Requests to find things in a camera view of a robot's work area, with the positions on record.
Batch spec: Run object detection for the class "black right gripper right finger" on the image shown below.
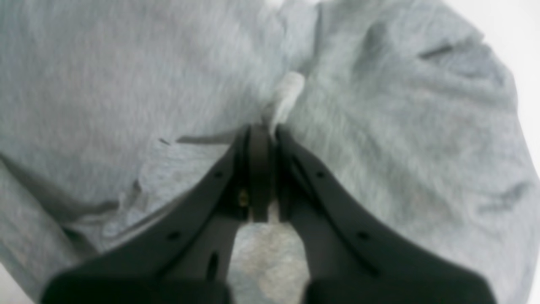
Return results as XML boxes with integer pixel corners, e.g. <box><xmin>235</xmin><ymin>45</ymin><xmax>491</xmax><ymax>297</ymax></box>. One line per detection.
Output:
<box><xmin>275</xmin><ymin>126</ymin><xmax>496</xmax><ymax>304</ymax></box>

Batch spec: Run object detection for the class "grey Hugging Face T-shirt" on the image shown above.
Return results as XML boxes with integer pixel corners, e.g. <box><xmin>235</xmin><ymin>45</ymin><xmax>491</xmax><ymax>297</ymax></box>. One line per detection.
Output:
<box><xmin>0</xmin><ymin>0</ymin><xmax>539</xmax><ymax>304</ymax></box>

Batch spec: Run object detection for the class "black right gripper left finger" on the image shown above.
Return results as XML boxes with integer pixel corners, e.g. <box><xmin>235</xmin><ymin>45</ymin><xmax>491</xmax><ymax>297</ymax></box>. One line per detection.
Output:
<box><xmin>41</xmin><ymin>125</ymin><xmax>272</xmax><ymax>304</ymax></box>

